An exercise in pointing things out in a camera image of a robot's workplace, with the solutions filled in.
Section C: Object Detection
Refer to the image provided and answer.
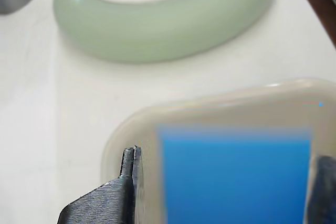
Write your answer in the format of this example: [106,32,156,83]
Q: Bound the white square bin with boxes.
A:
[100,77,336,224]

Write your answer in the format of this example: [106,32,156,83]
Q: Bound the pale green round dish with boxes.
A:
[52,0,278,65]

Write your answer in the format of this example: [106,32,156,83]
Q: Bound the blue cube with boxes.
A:
[156,125,320,224]

